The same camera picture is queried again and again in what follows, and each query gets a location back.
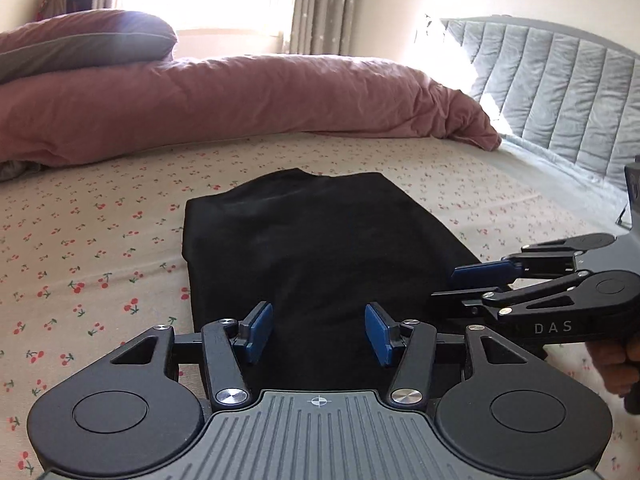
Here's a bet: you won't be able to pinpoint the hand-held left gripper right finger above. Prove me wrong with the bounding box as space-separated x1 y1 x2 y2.
365 302 531 408

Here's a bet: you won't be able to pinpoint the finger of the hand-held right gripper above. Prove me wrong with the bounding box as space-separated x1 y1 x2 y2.
450 240 579 287
431 269 598 322

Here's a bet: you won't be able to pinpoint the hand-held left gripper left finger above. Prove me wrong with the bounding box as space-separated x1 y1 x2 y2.
109 301 275 410

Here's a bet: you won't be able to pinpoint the black pants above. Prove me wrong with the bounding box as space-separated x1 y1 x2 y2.
182 169 483 396

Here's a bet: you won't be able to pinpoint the person's right hand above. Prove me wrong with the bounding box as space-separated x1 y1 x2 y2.
589 332 640 397

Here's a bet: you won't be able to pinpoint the grey quilted headboard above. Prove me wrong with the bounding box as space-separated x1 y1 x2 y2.
440 16 640 196

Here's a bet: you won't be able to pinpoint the pink duvet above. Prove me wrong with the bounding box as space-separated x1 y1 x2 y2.
0 54 502 168

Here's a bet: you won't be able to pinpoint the grey crumpled cloth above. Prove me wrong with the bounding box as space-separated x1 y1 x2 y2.
0 160 43 182

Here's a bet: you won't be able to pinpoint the pink and grey pillow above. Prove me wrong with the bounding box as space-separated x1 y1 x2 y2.
0 9 178 85

